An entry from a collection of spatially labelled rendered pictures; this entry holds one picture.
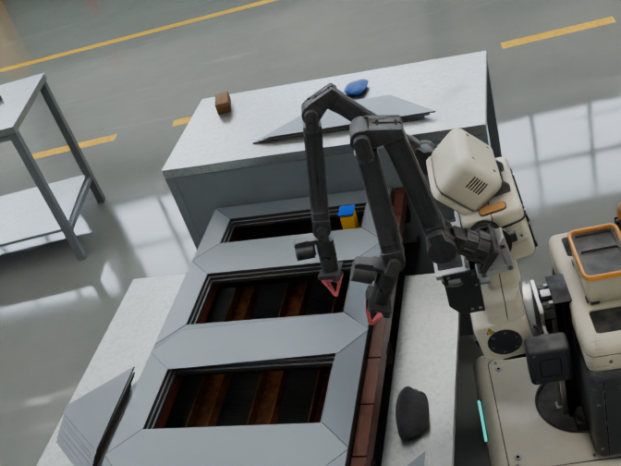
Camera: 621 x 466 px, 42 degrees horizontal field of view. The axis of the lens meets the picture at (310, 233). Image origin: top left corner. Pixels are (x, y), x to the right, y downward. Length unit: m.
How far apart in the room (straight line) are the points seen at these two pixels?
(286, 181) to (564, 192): 1.71
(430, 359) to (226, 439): 0.70
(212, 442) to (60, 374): 2.07
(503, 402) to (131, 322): 1.39
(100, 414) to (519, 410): 1.43
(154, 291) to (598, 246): 1.65
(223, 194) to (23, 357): 1.75
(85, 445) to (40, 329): 2.10
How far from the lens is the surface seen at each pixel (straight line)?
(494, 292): 2.46
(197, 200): 3.37
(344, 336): 2.51
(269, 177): 3.21
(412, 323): 2.74
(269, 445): 2.30
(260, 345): 2.58
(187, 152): 3.39
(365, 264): 2.15
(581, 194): 4.35
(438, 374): 2.56
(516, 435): 2.89
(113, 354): 3.01
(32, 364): 4.51
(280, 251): 2.93
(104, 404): 2.77
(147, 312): 3.11
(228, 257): 3.01
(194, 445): 2.39
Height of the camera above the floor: 2.54
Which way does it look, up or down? 34 degrees down
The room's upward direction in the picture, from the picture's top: 19 degrees counter-clockwise
